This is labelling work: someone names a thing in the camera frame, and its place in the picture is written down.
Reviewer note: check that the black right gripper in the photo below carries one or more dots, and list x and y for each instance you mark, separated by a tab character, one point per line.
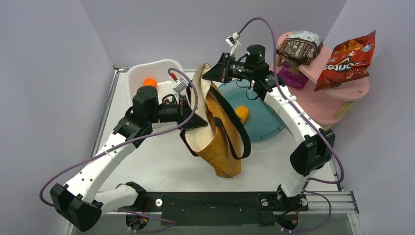
221	72

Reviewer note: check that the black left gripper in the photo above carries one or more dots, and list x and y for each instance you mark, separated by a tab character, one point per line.
184	110

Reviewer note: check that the yellow bell pepper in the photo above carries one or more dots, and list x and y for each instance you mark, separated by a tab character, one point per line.
243	113

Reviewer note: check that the orange fruit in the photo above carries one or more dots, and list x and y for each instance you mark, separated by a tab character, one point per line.
150	82

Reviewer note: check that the brown snack bag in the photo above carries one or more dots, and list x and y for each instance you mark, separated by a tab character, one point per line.
300	47

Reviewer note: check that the red chip bag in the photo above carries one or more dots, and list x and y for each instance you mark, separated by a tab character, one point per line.
349	61

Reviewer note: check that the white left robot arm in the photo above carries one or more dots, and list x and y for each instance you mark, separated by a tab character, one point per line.
79	200

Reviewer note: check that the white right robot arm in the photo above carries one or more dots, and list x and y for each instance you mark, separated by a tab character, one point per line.
314	143

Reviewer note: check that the white perforated plastic basket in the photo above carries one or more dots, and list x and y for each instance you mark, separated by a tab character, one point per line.
155	74

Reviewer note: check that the purple snack packet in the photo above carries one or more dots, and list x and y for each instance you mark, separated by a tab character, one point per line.
292	76

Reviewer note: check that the teal transparent plastic tub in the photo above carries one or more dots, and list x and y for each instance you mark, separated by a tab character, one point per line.
263	122

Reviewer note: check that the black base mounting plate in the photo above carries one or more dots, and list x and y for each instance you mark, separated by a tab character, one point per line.
217	208

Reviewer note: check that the pink two-tier wooden shelf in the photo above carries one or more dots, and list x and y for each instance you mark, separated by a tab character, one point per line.
327	107

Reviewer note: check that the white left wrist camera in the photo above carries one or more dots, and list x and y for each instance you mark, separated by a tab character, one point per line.
179	87

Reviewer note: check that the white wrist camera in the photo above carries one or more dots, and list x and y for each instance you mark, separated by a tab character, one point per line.
234	43
179	87

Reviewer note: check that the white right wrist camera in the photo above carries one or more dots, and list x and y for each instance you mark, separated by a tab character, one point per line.
234	43

